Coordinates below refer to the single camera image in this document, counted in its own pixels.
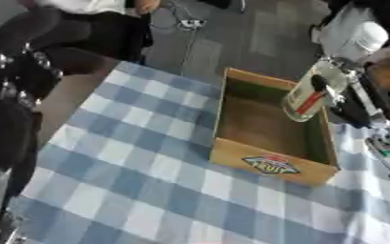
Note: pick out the white power strip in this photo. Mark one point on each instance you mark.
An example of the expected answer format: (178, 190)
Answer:
(192, 23)

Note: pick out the tan cardboard box green inside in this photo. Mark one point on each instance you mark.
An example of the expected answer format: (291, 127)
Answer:
(264, 127)

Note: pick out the clear bottle with red label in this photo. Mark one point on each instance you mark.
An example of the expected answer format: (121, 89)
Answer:
(306, 95)

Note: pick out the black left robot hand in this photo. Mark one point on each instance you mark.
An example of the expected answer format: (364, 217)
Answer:
(6, 133)

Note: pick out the person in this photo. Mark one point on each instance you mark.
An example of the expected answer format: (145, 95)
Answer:
(100, 28)

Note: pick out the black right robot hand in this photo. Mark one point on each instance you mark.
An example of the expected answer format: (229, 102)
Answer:
(351, 109)

